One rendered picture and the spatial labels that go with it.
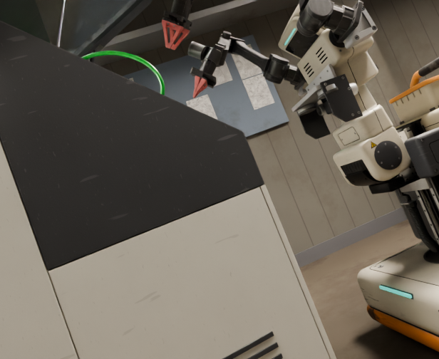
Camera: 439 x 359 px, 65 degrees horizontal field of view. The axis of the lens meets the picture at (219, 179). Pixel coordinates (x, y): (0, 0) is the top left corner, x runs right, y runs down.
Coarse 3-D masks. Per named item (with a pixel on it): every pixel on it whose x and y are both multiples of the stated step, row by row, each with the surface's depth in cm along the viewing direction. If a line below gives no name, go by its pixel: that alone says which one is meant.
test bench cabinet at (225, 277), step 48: (144, 240) 85; (192, 240) 88; (240, 240) 92; (96, 288) 80; (144, 288) 83; (192, 288) 86; (240, 288) 89; (288, 288) 93; (96, 336) 79; (144, 336) 81; (192, 336) 84; (240, 336) 87; (288, 336) 90
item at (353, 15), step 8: (336, 8) 111; (344, 8) 110; (352, 8) 113; (360, 8) 108; (336, 16) 110; (344, 16) 110; (352, 16) 110; (360, 16) 108; (328, 24) 112; (336, 24) 112; (344, 24) 111; (352, 24) 109; (336, 32) 114; (344, 32) 113
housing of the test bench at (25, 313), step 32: (0, 160) 80; (0, 192) 79; (0, 224) 78; (0, 256) 76; (32, 256) 78; (0, 288) 75; (32, 288) 77; (0, 320) 74; (32, 320) 76; (64, 320) 78; (0, 352) 73; (32, 352) 75; (64, 352) 77
